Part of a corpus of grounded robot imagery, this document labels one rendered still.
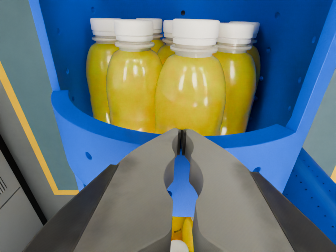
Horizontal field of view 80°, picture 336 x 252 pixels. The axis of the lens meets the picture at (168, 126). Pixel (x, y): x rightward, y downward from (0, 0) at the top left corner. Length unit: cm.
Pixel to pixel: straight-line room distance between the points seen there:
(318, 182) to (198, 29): 100
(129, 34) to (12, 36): 151
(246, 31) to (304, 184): 92
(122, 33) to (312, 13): 20
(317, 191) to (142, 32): 97
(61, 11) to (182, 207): 24
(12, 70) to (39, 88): 20
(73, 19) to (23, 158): 195
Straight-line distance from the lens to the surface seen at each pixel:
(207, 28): 17
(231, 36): 23
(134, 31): 21
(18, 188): 226
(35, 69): 168
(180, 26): 18
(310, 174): 113
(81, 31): 31
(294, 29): 30
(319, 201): 103
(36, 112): 183
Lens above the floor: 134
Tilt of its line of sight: 61 degrees down
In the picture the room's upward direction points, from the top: 174 degrees counter-clockwise
